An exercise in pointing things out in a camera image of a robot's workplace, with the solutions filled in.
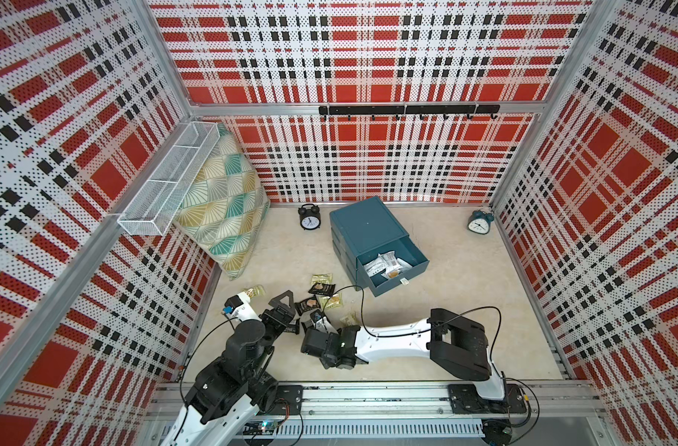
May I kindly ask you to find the green cookie packet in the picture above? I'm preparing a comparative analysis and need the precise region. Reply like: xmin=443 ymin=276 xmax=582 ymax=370
xmin=310 ymin=273 xmax=335 ymax=285
xmin=340 ymin=312 xmax=361 ymax=327
xmin=243 ymin=284 xmax=267 ymax=299
xmin=318 ymin=293 xmax=344 ymax=311

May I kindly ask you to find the teal top drawer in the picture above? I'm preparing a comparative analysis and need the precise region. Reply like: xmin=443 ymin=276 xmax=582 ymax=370
xmin=357 ymin=237 xmax=429 ymax=297

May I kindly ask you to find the white cookie packet orange print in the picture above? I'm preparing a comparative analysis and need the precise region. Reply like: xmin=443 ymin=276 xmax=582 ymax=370
xmin=382 ymin=258 xmax=413 ymax=279

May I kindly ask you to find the teal drawer cabinet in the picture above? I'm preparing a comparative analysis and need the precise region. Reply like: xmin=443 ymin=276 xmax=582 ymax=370
xmin=330 ymin=197 xmax=429 ymax=297

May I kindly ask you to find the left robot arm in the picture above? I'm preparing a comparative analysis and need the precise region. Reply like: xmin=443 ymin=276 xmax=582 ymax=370
xmin=162 ymin=290 xmax=296 ymax=445

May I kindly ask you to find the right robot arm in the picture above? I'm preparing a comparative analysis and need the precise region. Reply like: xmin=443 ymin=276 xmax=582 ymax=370
xmin=300 ymin=308 xmax=507 ymax=401

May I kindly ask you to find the black cookie packet barcode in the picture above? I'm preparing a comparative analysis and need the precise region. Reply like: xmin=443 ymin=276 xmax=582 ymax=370
xmin=310 ymin=310 xmax=337 ymax=334

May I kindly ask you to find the black cookie packet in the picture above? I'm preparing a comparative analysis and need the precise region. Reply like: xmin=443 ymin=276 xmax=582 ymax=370
xmin=309 ymin=282 xmax=336 ymax=297
xmin=294 ymin=297 xmax=322 ymax=316

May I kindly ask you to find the black alarm clock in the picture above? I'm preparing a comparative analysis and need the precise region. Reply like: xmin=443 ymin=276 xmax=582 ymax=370
xmin=298 ymin=204 xmax=322 ymax=230

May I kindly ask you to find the patterned pillow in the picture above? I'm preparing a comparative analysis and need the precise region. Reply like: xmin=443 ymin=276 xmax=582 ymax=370
xmin=174 ymin=125 xmax=270 ymax=280

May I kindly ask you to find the teal alarm clock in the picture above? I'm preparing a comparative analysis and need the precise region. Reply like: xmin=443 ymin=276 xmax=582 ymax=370
xmin=466 ymin=210 xmax=494 ymax=235

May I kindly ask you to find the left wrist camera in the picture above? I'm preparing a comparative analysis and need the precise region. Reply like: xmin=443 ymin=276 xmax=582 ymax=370
xmin=223 ymin=292 xmax=260 ymax=321

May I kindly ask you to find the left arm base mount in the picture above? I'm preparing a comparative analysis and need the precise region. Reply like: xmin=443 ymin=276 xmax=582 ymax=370
xmin=259 ymin=384 xmax=304 ymax=417

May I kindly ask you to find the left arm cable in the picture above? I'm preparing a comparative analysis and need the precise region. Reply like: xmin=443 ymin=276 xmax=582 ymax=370
xmin=178 ymin=315 xmax=240 ymax=408

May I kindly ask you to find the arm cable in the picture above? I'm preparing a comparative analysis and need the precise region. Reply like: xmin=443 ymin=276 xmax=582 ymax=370
xmin=327 ymin=283 xmax=504 ymax=386
xmin=178 ymin=315 xmax=240 ymax=408

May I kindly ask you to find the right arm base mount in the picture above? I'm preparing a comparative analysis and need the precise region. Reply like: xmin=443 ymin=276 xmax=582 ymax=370
xmin=447 ymin=382 xmax=530 ymax=416

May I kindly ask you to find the white wire basket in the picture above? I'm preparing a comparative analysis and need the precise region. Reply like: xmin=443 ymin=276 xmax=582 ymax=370
xmin=117 ymin=122 xmax=220 ymax=236

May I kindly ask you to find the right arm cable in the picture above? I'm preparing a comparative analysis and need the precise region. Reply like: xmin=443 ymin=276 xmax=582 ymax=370
xmin=327 ymin=283 xmax=504 ymax=386

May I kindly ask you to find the black hook rail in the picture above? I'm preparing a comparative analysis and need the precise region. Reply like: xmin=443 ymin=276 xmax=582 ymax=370
xmin=318 ymin=104 xmax=501 ymax=118

